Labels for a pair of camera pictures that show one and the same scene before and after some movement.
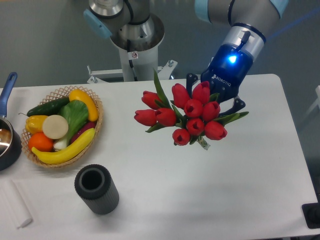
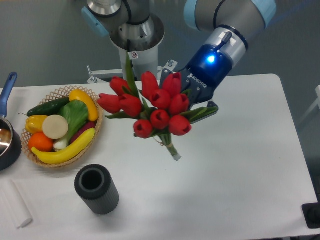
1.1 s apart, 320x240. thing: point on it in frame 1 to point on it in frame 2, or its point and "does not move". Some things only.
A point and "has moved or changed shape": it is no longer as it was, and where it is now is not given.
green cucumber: x=48 y=108 does not move
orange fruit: x=40 y=141 does not move
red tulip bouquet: x=196 y=117 has moved or changed shape
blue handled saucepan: x=11 y=146 does not move
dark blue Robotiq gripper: x=230 y=67 to x=222 y=53
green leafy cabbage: x=76 y=113 does not move
